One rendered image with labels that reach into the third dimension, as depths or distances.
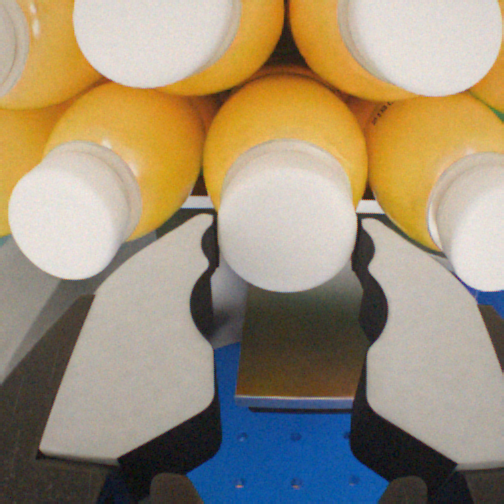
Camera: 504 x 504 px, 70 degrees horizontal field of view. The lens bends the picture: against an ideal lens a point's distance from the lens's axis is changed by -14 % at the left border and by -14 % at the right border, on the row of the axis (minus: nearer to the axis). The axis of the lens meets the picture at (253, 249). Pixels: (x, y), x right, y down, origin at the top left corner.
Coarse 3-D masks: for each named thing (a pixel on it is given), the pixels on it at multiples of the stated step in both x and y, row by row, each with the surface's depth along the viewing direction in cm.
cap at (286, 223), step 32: (256, 160) 12; (288, 160) 11; (320, 160) 12; (256, 192) 10; (288, 192) 10; (320, 192) 10; (224, 224) 11; (256, 224) 11; (288, 224) 11; (320, 224) 11; (352, 224) 11; (224, 256) 12; (256, 256) 12; (288, 256) 12; (320, 256) 11; (288, 288) 12
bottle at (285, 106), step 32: (288, 64) 19; (256, 96) 14; (288, 96) 13; (320, 96) 14; (224, 128) 14; (256, 128) 13; (288, 128) 12; (320, 128) 13; (352, 128) 14; (224, 160) 13; (352, 160) 13; (224, 192) 13; (352, 192) 13
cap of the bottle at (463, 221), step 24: (480, 168) 11; (456, 192) 11; (480, 192) 10; (456, 216) 11; (480, 216) 10; (456, 240) 11; (480, 240) 11; (456, 264) 11; (480, 264) 11; (480, 288) 12
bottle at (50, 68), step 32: (0, 0) 10; (32, 0) 10; (64, 0) 11; (32, 32) 11; (64, 32) 12; (32, 64) 11; (64, 64) 12; (0, 96) 11; (32, 96) 13; (64, 96) 14
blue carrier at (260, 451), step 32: (224, 352) 28; (224, 384) 26; (224, 416) 23; (256, 416) 23; (288, 416) 23; (320, 416) 23; (224, 448) 22; (256, 448) 22; (288, 448) 21; (320, 448) 21; (192, 480) 20; (224, 480) 20; (256, 480) 20; (288, 480) 20; (320, 480) 20; (352, 480) 20; (384, 480) 19
